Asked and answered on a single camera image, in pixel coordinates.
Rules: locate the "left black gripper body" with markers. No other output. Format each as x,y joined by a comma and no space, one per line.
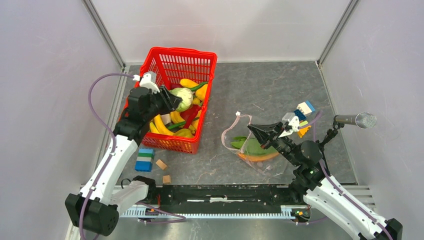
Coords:
157,106

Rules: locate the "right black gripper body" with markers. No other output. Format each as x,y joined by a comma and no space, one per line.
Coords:
284,146

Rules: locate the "pale green cabbage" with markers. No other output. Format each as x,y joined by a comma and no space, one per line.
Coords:
187,98

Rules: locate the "green leafy vegetable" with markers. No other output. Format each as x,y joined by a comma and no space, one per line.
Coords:
250,146

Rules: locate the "brown orange hot dog bun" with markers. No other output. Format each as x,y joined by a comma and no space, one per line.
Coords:
257,158

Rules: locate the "clear zip top bag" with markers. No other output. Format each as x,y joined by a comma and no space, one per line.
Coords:
275,167

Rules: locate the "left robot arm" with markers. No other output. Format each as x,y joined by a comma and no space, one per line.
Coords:
96,208

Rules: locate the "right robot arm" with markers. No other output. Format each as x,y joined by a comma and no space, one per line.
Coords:
315,186

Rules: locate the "yellow orange toy block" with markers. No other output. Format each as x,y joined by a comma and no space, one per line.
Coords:
303,128

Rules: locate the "long green pepper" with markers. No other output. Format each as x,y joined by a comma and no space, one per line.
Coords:
199,86

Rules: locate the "yellow banana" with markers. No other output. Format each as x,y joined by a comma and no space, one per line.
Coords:
173,125

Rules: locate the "red plastic basket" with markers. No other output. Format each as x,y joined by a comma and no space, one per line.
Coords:
171,64

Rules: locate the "blue white toy block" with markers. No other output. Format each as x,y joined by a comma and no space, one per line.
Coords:
303,110

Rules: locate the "blue grey green block stack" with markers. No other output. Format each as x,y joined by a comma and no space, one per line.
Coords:
144,160

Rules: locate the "small wooden cube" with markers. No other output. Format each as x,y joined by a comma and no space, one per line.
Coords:
166,179

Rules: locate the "silver microphone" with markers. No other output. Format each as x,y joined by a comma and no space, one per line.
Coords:
363,120

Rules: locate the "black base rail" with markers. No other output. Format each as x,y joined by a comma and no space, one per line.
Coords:
222,198

